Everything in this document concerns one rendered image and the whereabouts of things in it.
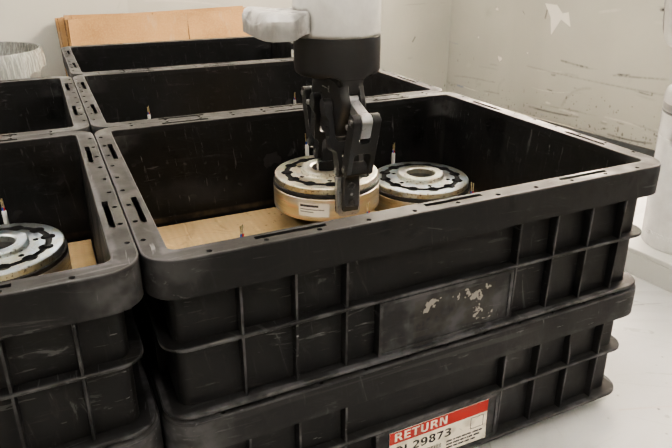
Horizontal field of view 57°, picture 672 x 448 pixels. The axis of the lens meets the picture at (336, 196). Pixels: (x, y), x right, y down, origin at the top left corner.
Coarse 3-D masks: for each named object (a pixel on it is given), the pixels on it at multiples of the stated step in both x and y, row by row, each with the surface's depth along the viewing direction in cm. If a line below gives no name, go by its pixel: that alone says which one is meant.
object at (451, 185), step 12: (384, 168) 67; (396, 168) 68; (444, 168) 68; (384, 180) 65; (396, 180) 64; (444, 180) 64; (456, 180) 65; (468, 180) 64; (396, 192) 61; (408, 192) 61; (420, 192) 61; (432, 192) 61; (444, 192) 61; (456, 192) 61
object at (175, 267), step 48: (432, 96) 70; (576, 144) 54; (480, 192) 42; (528, 192) 42; (576, 192) 44; (624, 192) 46; (144, 240) 35; (240, 240) 35; (288, 240) 35; (336, 240) 37; (384, 240) 38; (432, 240) 40; (144, 288) 34; (192, 288) 34
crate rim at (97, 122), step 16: (224, 64) 90; (240, 64) 90; (256, 64) 91; (272, 64) 92; (288, 64) 93; (80, 80) 79; (400, 80) 80; (416, 80) 79; (80, 96) 70; (368, 96) 70; (384, 96) 70; (96, 112) 64; (224, 112) 63; (240, 112) 63; (96, 128) 58
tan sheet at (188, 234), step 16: (272, 208) 65; (176, 224) 61; (192, 224) 61; (208, 224) 61; (224, 224) 61; (240, 224) 61; (256, 224) 61; (272, 224) 61; (288, 224) 61; (304, 224) 61; (176, 240) 58; (192, 240) 58; (208, 240) 58
